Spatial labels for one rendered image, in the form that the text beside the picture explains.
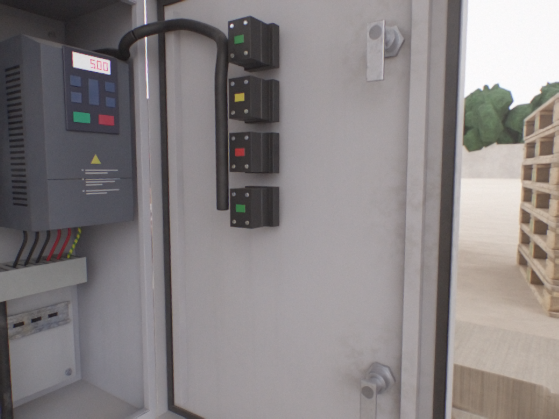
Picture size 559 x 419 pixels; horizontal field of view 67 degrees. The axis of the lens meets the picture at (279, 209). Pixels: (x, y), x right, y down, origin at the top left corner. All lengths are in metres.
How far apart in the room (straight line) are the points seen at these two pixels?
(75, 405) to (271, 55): 0.59
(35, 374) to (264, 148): 0.52
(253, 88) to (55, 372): 0.56
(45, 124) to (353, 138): 0.34
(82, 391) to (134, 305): 0.20
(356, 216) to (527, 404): 1.30
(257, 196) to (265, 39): 0.17
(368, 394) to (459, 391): 1.26
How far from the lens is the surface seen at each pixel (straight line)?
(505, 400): 1.67
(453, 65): 0.42
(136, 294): 0.66
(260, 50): 0.47
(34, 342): 0.77
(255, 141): 0.45
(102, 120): 0.58
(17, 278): 0.67
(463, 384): 1.68
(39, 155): 0.56
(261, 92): 0.46
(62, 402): 0.80
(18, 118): 0.59
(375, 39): 0.41
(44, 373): 0.80
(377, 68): 0.40
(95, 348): 0.79
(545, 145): 2.74
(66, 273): 0.70
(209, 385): 0.63
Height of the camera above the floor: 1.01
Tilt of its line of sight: 5 degrees down
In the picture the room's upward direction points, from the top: straight up
